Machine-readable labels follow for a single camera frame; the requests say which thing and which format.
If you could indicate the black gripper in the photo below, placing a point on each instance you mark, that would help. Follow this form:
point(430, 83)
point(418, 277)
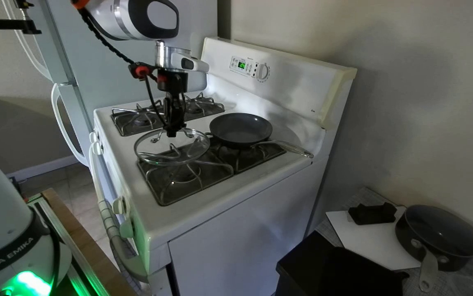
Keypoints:
point(175, 88)

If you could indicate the glass lid with metal knob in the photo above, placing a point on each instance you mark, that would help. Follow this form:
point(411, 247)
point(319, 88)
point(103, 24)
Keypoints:
point(160, 150)

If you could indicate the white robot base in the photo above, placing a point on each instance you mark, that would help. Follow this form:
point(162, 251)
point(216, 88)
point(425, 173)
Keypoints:
point(1, 236)

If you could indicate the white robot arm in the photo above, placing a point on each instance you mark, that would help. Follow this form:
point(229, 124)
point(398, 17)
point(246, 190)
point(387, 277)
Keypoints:
point(122, 19)

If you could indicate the dark frying pan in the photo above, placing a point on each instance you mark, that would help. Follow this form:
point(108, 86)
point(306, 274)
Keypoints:
point(241, 129)

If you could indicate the black burner grate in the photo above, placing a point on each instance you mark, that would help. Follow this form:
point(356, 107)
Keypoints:
point(193, 175)
point(139, 121)

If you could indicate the stove control panel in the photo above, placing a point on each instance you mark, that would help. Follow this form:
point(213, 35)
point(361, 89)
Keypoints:
point(251, 66)

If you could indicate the white refrigerator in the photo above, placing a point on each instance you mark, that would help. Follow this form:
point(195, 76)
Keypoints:
point(83, 66)

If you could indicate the white gas stove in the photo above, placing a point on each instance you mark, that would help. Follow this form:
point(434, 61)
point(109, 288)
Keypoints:
point(237, 219)

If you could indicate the wooden board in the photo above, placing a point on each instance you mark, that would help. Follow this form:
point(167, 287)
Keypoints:
point(90, 247)

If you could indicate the black bin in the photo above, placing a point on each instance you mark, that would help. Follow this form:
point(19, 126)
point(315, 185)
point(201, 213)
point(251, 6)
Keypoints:
point(329, 269)

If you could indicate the small black object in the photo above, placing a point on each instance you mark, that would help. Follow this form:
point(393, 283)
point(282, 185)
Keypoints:
point(372, 214)

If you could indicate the white flat board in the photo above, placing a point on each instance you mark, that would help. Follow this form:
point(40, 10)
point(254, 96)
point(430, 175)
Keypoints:
point(369, 241)

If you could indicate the green lit metal frame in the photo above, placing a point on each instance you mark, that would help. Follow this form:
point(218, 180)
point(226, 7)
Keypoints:
point(67, 264)

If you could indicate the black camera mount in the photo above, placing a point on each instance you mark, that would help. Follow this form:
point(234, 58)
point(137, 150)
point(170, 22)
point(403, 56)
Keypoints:
point(7, 25)

